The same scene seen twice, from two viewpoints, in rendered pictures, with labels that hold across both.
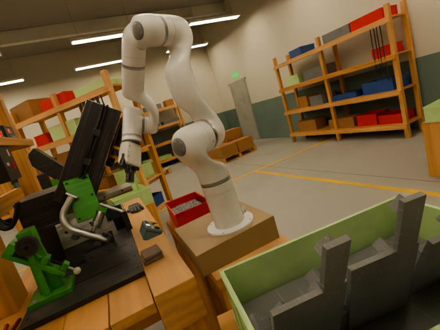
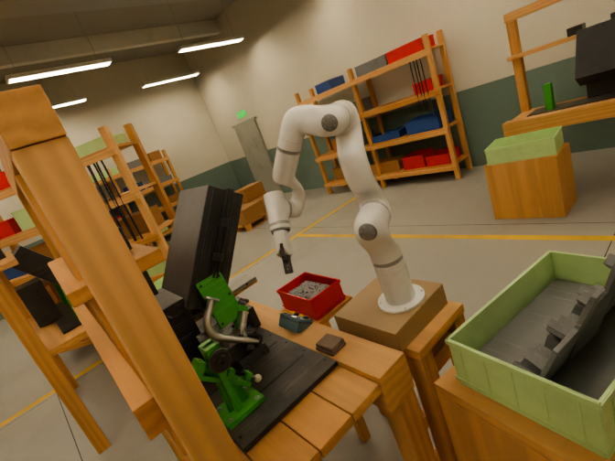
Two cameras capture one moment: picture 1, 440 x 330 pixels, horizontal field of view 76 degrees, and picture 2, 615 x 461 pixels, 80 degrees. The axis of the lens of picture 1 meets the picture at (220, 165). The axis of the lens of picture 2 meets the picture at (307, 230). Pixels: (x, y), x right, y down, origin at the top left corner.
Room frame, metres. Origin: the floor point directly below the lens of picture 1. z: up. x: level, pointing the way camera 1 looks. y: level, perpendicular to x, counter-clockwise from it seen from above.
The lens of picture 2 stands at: (-0.15, 0.59, 1.74)
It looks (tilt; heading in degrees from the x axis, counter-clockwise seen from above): 16 degrees down; 346
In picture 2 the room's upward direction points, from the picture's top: 21 degrees counter-clockwise
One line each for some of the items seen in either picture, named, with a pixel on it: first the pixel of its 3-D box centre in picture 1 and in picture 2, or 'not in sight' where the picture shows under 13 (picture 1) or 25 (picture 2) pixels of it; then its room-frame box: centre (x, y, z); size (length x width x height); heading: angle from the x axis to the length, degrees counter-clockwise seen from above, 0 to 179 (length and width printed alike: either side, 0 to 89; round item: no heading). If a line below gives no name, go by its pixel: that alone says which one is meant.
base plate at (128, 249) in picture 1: (91, 247); (223, 355); (1.41, 0.77, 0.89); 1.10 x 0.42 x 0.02; 20
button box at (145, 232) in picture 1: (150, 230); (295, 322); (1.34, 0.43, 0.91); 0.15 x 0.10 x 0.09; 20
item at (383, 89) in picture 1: (334, 88); (373, 127); (6.08, -2.84, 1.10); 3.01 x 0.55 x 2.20; 23
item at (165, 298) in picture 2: (53, 222); (170, 335); (1.47, 0.94, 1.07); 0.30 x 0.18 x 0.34; 20
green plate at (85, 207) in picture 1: (83, 196); (217, 298); (1.37, 0.69, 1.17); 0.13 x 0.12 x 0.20; 20
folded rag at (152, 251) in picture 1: (151, 254); (329, 344); (1.06, 0.37, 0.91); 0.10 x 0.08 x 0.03; 21
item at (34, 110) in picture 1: (88, 161); (80, 252); (4.60, 2.02, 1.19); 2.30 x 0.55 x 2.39; 64
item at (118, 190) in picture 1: (95, 198); (214, 298); (1.52, 0.71, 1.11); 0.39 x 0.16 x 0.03; 110
